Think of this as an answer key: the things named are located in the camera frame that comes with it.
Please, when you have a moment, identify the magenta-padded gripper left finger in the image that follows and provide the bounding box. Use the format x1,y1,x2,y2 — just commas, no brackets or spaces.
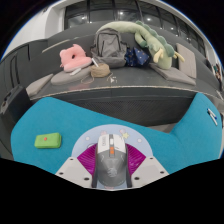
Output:
54,143,99,188

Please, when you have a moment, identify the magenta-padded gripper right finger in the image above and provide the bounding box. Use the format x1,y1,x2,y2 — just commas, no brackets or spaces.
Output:
125,143,170,188

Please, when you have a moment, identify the grey and white computer mouse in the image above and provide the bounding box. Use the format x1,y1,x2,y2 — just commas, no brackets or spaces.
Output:
91,133,133,190

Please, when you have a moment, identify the green eraser block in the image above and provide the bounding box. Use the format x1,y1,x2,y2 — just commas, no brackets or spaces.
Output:
34,132,63,149

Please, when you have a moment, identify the white marker with blue cap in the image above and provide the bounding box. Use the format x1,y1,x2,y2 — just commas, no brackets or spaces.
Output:
209,108,220,121

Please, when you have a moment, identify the black suitcase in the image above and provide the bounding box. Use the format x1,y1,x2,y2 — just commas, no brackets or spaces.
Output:
0,84,33,124

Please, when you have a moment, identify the grey flat seat cushion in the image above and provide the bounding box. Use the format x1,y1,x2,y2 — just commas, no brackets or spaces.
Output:
49,65,94,86
25,73,54,98
148,63,197,86

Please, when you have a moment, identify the tan woven hat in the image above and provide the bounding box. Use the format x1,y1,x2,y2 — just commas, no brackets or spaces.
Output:
89,63,111,79

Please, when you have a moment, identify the pink plush cushion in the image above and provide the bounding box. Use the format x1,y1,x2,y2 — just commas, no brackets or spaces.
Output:
59,43,93,73

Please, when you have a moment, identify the dark blue patterned bag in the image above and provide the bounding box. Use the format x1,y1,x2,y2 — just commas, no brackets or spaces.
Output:
124,46,151,68

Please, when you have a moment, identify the beige square seat cushion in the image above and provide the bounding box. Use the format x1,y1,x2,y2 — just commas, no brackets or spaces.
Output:
175,42,198,80

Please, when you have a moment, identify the grey backpack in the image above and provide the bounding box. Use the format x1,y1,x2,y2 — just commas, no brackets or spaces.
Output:
90,27,128,69

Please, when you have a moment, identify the green plush dragon toy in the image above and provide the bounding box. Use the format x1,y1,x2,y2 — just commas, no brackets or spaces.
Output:
96,20,186,70

